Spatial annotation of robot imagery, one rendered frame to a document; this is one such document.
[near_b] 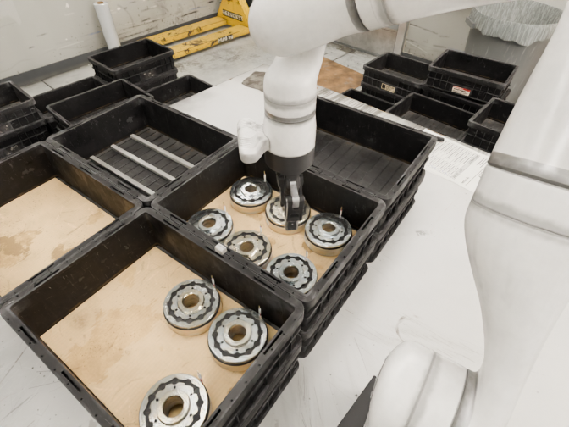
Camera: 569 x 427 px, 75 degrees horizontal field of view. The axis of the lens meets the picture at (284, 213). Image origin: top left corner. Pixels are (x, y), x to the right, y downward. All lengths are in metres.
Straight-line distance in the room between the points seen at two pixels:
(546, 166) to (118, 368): 0.66
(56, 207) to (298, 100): 0.73
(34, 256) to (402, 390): 0.79
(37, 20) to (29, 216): 3.01
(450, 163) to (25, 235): 1.22
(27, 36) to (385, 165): 3.37
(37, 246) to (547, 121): 0.92
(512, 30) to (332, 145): 1.93
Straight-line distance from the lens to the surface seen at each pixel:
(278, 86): 0.47
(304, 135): 0.51
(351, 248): 0.69
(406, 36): 3.83
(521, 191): 0.30
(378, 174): 1.02
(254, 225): 0.85
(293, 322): 0.59
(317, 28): 0.42
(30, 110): 2.21
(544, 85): 0.32
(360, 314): 0.88
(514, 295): 0.32
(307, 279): 0.72
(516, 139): 0.32
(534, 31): 2.89
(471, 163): 1.38
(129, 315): 0.77
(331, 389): 0.80
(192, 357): 0.70
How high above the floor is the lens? 1.45
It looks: 45 degrees down
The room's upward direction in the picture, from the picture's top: straight up
